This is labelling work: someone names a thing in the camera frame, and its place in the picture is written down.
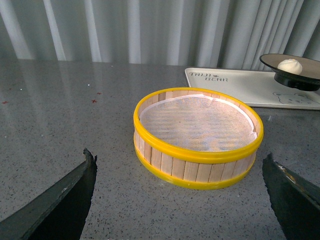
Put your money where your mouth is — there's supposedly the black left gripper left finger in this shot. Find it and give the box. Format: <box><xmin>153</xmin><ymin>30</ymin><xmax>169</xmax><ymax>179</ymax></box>
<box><xmin>0</xmin><ymin>149</ymin><xmax>97</xmax><ymax>240</ymax></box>

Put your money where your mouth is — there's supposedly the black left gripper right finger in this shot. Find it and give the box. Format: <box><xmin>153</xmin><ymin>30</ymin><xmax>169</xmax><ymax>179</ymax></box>
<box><xmin>262</xmin><ymin>153</ymin><xmax>320</xmax><ymax>240</ymax></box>

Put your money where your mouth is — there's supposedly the brown plate with black rim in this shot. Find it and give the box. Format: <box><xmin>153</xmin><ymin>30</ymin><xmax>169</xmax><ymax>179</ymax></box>
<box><xmin>259</xmin><ymin>53</ymin><xmax>320</xmax><ymax>91</ymax></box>

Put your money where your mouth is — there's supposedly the white steamed bun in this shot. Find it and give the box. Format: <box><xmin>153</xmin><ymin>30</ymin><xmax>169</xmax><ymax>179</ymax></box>
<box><xmin>277</xmin><ymin>58</ymin><xmax>303</xmax><ymax>75</ymax></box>

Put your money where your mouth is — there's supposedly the white bear print tray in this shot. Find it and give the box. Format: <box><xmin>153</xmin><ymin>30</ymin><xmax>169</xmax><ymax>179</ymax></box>
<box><xmin>185</xmin><ymin>67</ymin><xmax>320</xmax><ymax>110</ymax></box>

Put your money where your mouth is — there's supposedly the yellow rimmed bamboo steamer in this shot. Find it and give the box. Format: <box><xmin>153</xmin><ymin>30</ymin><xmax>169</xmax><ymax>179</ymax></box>
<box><xmin>133</xmin><ymin>87</ymin><xmax>264</xmax><ymax>190</ymax></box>

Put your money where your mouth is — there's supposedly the white steamer liner cloth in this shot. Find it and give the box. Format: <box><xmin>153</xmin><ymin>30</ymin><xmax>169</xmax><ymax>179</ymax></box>
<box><xmin>139</xmin><ymin>94</ymin><xmax>257</xmax><ymax>152</ymax></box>

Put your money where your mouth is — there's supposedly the grey pleated curtain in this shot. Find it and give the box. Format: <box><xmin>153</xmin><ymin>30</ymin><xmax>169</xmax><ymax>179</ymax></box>
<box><xmin>0</xmin><ymin>0</ymin><xmax>320</xmax><ymax>70</ymax></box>

